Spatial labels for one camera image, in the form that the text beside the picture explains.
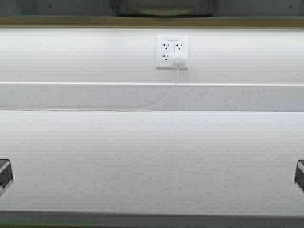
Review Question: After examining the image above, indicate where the dark grey cooking pot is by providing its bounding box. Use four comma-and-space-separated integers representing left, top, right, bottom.
110, 0, 219, 17

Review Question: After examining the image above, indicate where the white charging cable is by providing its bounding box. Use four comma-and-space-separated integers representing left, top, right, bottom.
0, 67, 179, 112

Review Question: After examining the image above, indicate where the white wall outlet plate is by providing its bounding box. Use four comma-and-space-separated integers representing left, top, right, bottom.
156, 35, 190, 69

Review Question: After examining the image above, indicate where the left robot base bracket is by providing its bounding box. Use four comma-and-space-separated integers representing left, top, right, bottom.
0, 159, 13, 192

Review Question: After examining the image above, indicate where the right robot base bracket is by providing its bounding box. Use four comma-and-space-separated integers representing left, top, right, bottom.
294, 160, 304, 191

